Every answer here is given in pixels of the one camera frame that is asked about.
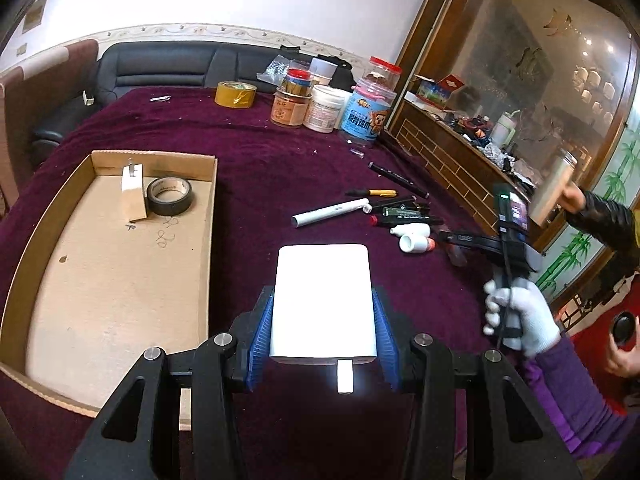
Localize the steel thermos lid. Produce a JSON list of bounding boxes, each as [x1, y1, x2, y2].
[[612, 311, 637, 347]]

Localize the yellow tape roll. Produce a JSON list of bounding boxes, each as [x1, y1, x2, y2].
[[215, 81, 258, 109]]

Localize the white grey cup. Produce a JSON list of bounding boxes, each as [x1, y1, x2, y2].
[[310, 57, 341, 86]]

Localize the clear plastic bag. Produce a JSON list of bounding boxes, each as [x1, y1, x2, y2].
[[257, 55, 291, 84]]

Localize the cardboard box tray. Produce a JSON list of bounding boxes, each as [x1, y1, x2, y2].
[[0, 150, 219, 431]]

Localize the black bag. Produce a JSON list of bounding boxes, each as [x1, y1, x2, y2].
[[317, 54, 367, 88]]

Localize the clear jar blue label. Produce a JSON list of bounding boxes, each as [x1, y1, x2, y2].
[[340, 85, 396, 150]]

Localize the small white box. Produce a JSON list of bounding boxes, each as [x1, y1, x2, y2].
[[120, 159, 149, 222]]

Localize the person's right forearm purple sleeve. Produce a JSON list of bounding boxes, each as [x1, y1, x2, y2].
[[520, 335, 640, 461]]

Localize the black leather sofa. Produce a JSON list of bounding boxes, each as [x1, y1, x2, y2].
[[30, 41, 371, 161]]

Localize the wooden glass partition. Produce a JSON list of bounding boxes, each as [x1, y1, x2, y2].
[[382, 0, 640, 311]]

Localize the white plastic jar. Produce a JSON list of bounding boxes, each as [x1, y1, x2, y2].
[[302, 85, 351, 134]]

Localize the colourful printed box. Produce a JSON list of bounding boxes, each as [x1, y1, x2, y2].
[[414, 74, 469, 109]]

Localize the person's right hand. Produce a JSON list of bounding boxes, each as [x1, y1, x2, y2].
[[482, 277, 562, 358]]

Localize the small jar red blue lid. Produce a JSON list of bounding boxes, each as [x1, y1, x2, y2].
[[280, 67, 316, 96]]

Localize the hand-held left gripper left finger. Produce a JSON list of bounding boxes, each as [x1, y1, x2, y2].
[[65, 284, 276, 480]]

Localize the black marker grey cap end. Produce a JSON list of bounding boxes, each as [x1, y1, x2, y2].
[[368, 161, 430, 199]]

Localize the steel thermos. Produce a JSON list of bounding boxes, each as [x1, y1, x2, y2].
[[530, 149, 579, 226]]

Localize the brown upholstered chair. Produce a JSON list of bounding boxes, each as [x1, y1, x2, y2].
[[0, 39, 101, 216]]

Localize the black tape roll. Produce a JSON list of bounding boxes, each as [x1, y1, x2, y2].
[[146, 176, 195, 216]]

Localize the white tube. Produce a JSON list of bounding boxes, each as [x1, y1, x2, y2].
[[292, 198, 375, 228]]

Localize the clear jar red lid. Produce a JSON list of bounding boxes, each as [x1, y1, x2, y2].
[[367, 56, 404, 96]]

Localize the white bottle red cap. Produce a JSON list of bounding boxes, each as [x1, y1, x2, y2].
[[398, 235, 437, 255]]

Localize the black marker white ends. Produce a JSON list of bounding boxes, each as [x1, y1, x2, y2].
[[372, 198, 431, 211]]

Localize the white power bank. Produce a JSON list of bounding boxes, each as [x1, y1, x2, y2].
[[269, 243, 377, 395]]

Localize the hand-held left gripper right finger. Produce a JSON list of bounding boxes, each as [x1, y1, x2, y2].
[[372, 285, 583, 480]]

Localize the black marker red tip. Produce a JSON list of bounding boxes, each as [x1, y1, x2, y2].
[[370, 215, 444, 227]]

